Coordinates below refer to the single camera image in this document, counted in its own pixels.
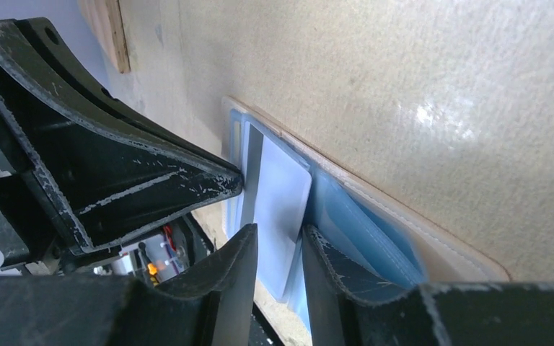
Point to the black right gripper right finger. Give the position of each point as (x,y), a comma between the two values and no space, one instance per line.
(349,305)

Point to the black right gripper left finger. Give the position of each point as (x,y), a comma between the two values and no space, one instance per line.
(210,303)

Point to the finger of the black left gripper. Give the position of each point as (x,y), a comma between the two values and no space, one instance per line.
(80,171)

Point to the white striped credit card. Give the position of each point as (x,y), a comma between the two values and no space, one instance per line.
(277,185)

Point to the brown wooden board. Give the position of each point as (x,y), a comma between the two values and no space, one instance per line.
(106,23)

